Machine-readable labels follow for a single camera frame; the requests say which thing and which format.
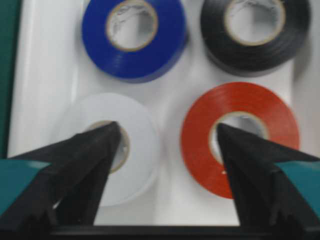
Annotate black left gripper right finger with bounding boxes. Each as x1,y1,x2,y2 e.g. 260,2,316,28
217,123,320,240

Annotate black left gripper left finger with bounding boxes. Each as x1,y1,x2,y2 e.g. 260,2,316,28
0,121,121,240

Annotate white tape roll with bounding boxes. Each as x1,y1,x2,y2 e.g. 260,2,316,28
53,92,160,207

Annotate red tape roll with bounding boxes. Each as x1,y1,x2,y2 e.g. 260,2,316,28
180,82,300,199

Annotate black tape roll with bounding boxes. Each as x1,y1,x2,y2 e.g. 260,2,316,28
200,0,312,77

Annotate blue tape roll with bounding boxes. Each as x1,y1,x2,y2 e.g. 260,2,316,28
81,0,187,84

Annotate white plastic tray case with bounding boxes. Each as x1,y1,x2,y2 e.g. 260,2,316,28
6,0,320,227

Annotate green table cloth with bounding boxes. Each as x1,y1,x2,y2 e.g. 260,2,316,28
0,0,22,159

